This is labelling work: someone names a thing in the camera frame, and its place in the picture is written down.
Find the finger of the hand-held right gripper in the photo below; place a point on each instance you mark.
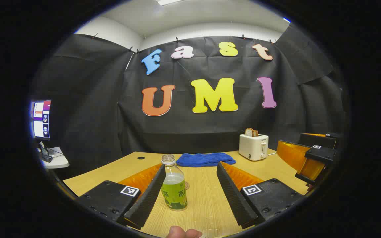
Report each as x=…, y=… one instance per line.
x=316, y=140
x=322, y=154

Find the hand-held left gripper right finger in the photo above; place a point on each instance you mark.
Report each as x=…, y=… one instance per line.
x=233, y=195

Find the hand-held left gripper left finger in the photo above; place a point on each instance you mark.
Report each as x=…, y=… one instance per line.
x=147, y=198

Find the green label water bottle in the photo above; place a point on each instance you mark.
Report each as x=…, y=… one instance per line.
x=174, y=191

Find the blue folded towel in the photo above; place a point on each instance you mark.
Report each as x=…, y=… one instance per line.
x=203, y=159

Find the white toaster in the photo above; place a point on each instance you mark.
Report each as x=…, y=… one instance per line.
x=251, y=147

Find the brown bread slice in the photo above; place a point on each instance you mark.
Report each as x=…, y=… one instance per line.
x=255, y=133

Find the light bread slice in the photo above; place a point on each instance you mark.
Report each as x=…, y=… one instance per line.
x=249, y=132

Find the black backdrop cloth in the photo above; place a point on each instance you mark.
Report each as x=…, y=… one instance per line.
x=111, y=115

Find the small white side table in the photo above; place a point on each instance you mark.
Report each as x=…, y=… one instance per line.
x=60, y=162

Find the black monitor stand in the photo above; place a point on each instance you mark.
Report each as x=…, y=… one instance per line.
x=46, y=157

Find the computer monitor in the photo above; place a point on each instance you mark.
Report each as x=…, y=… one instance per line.
x=41, y=119

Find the ceiling light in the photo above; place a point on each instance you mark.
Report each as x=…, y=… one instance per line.
x=167, y=2

